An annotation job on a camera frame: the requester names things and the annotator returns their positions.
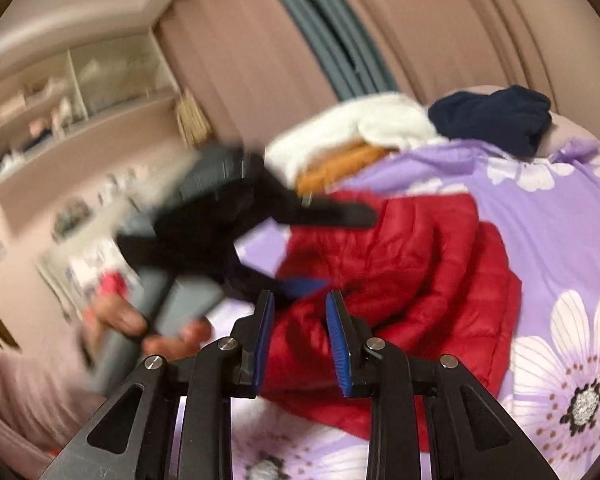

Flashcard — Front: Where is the navy garment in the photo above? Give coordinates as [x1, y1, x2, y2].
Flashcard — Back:
[427, 85, 552, 158]

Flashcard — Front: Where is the teal curtain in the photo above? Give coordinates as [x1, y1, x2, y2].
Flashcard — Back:
[252, 0, 398, 101]

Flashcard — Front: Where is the grey bed sheet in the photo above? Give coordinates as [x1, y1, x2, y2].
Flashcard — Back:
[530, 110, 600, 161]

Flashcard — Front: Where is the beige fringed cloth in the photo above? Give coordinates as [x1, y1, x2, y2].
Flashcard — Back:
[172, 89, 216, 146]

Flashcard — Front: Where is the person's left hand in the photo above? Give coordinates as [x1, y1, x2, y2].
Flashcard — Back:
[87, 292, 213, 357]

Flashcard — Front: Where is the orange garment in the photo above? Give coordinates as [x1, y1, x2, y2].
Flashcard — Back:
[296, 145, 386, 196]

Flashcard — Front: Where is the wall shelf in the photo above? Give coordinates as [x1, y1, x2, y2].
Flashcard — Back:
[0, 35, 181, 191]

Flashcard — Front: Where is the person's left forearm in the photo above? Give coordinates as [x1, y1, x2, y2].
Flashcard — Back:
[0, 330, 106, 456]

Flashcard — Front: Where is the white fleece garment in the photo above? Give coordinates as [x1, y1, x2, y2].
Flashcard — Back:
[265, 91, 441, 186]

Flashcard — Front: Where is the red puffer jacket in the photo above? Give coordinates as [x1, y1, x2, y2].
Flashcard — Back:
[257, 190, 523, 441]

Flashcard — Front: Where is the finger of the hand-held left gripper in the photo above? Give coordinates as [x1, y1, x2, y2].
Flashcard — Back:
[265, 170, 379, 231]
[224, 262, 329, 303]

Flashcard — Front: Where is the purple floral bed sheet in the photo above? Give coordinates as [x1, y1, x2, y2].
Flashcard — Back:
[180, 137, 600, 480]

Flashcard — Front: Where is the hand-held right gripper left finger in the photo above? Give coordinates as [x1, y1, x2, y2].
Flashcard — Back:
[40, 289, 276, 480]

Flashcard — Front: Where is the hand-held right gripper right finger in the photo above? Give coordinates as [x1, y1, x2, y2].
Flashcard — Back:
[326, 290, 561, 480]

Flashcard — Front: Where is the pink curtain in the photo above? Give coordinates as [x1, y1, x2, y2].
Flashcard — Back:
[152, 0, 341, 161]
[315, 0, 600, 131]

